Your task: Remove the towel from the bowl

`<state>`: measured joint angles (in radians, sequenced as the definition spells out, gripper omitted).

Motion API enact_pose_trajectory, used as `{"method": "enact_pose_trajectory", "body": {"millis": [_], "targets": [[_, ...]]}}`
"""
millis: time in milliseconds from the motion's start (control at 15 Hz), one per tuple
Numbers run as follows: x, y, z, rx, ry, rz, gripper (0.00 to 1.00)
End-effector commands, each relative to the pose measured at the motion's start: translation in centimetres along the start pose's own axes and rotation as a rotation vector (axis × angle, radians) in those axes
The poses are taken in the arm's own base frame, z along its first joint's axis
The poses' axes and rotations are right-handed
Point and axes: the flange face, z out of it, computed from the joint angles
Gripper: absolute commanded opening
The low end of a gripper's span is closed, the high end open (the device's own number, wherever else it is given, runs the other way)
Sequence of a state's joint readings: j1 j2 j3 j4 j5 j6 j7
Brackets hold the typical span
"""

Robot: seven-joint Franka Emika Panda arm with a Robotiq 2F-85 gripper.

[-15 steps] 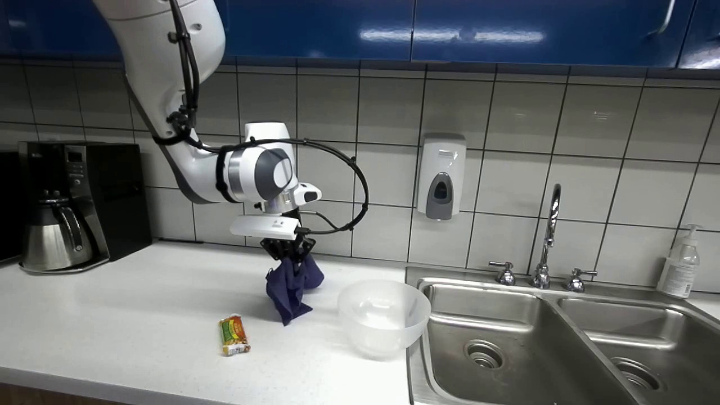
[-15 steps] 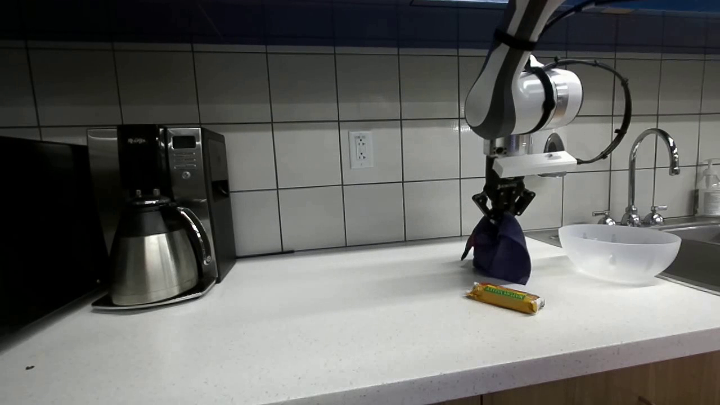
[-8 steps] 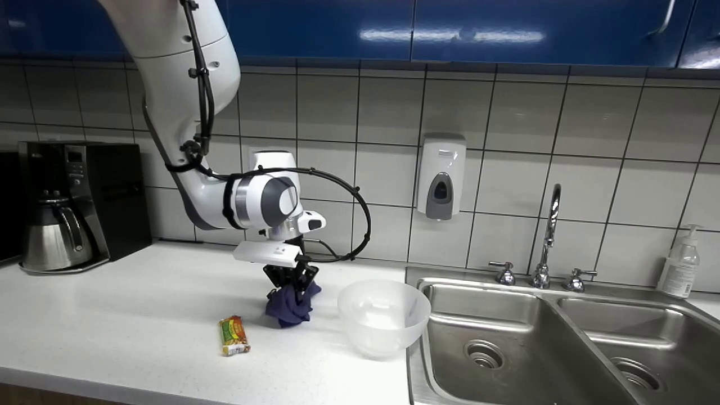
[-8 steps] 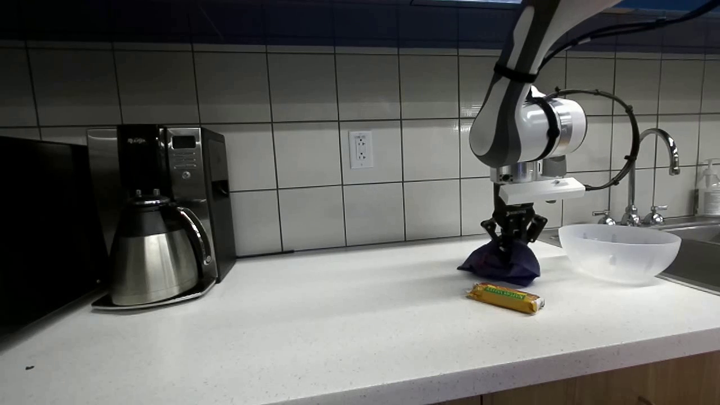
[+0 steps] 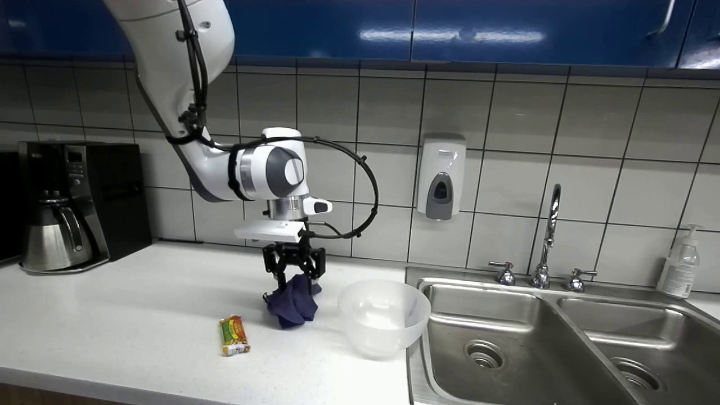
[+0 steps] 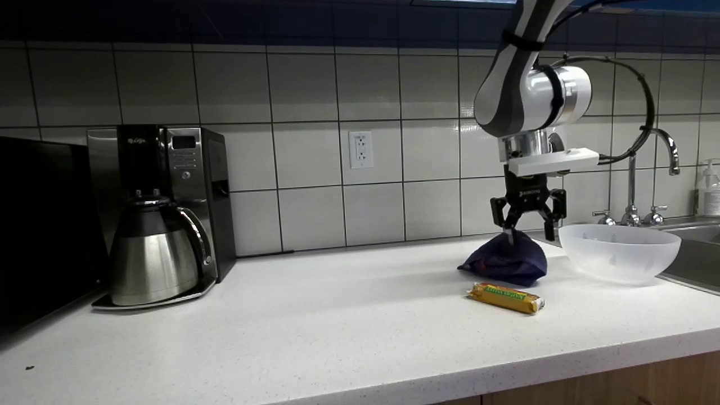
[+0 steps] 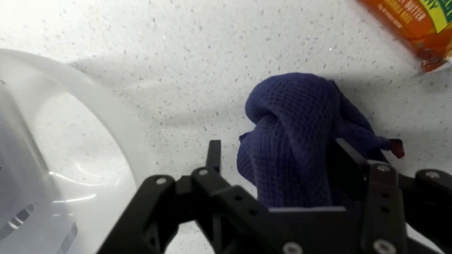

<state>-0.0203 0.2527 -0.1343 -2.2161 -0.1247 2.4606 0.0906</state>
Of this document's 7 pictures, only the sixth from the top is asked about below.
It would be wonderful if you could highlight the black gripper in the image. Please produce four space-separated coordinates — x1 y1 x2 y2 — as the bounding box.
488 170 569 245

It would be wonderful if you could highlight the dark purple towel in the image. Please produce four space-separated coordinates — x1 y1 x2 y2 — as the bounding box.
457 226 550 289

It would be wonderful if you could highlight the translucent plastic bowl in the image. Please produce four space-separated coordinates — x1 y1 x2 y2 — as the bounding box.
556 221 683 288

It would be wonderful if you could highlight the yellow wrapped snack bar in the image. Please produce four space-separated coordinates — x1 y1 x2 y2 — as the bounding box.
465 280 546 317

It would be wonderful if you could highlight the chrome sink faucet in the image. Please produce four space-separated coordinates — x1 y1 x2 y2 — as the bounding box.
593 126 683 229

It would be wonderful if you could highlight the steel kitchen sink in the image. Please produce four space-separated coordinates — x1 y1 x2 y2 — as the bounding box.
658 215 720 292

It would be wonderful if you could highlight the wooden counter cabinet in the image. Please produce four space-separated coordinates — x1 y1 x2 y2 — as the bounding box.
441 350 720 405

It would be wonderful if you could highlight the black coffee maker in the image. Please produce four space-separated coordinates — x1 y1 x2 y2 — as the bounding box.
86 124 239 313

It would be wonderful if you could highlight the stainless steel carafe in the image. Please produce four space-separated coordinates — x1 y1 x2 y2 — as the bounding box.
108 196 221 308

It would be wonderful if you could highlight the black microwave oven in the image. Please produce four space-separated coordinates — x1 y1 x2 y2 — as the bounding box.
0 135 108 338

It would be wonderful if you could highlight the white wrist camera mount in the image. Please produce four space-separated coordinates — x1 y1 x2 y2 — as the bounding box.
504 146 602 179

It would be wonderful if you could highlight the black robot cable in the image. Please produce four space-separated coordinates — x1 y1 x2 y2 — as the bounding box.
550 52 656 167

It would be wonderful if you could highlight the white wall power outlet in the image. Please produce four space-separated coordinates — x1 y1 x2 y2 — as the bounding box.
348 128 375 170

